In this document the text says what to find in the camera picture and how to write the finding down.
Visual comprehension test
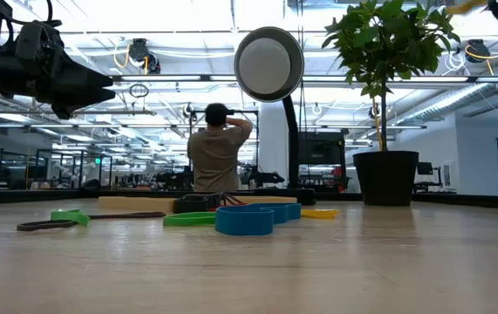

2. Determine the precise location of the black cabinet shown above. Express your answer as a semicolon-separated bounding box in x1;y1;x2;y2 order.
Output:
298;130;348;194

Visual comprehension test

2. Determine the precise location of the black metal station frame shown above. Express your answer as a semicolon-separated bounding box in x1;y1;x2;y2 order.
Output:
188;108;261;193

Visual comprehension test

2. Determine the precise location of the green rubber band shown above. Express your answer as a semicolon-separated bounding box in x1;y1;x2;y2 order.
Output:
162;211;217;228
50;208;92;228

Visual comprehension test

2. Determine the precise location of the ceiling cable reel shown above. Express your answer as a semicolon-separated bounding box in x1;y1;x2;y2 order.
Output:
127;38;162;75
464;38;493;65

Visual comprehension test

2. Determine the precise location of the yellow rubber band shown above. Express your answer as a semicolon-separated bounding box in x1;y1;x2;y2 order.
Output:
300;208;341;220

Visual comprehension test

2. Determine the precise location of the thin purple rubber band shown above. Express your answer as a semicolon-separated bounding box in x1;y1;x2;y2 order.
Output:
219;193;245;206

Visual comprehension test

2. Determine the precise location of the green plant in black pot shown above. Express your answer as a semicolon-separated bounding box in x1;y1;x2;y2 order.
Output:
321;0;461;207

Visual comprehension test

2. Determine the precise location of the wide black rubber band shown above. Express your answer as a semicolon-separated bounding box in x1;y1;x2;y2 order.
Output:
173;194;210;215

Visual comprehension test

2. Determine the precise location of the thin black rubber band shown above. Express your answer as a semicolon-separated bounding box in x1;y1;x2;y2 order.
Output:
16;211;167;232

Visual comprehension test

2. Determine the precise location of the wide blue rubber band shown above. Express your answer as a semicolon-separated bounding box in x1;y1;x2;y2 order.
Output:
248;202;303;225
215;206;275;237

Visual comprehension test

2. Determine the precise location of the person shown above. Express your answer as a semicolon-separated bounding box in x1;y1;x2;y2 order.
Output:
187;103;254;193

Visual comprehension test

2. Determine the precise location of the black desk lamp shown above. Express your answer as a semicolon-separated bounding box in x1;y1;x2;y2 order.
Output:
234;26;317;206

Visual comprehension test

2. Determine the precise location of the small black monitor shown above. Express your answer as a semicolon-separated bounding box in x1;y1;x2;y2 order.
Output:
413;161;444;193

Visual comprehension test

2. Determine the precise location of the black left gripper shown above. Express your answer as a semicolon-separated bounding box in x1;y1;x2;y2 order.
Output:
10;21;117;119

